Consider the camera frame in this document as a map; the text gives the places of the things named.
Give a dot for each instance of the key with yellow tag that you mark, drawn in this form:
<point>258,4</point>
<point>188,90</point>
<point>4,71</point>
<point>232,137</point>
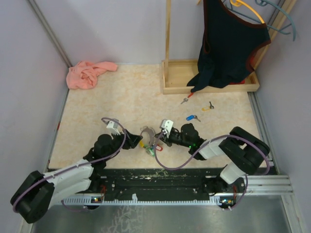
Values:
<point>209,107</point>

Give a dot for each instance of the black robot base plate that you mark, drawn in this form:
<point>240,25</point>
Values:
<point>154,184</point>

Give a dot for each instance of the wooden clothes rack base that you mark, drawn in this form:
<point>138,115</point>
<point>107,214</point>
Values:
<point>177,73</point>

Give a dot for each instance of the key with red tag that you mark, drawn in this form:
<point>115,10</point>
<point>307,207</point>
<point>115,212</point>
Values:
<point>187,98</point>

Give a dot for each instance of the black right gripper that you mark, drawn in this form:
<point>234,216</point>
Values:
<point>167,141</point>

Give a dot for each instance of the pink crumpled cloth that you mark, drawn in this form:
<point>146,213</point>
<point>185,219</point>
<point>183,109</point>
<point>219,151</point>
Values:
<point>84,75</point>

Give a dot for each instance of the green key tag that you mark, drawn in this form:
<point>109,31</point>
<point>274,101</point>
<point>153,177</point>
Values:
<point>150,151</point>

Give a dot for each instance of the aluminium frame rail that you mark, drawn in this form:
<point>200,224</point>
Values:
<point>269,185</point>

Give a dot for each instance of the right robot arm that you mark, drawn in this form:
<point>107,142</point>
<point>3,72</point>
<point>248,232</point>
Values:
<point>245,152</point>

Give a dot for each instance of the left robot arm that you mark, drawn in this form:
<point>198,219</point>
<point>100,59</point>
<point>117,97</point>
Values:
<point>40,191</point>

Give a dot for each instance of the dark navy vest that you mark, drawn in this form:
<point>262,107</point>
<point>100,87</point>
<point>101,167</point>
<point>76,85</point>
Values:
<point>229,44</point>

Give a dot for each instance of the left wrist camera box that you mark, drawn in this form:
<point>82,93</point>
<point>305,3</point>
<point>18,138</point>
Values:
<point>113,128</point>

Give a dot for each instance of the key with blue tag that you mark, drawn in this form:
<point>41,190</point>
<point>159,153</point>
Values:
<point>191,117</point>

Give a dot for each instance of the red key tag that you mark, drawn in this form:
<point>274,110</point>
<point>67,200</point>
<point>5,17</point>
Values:
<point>158,148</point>

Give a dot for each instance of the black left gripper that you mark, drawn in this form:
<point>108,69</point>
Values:
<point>132,140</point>

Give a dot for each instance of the teal clothes hanger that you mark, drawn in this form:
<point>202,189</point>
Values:
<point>280,21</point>

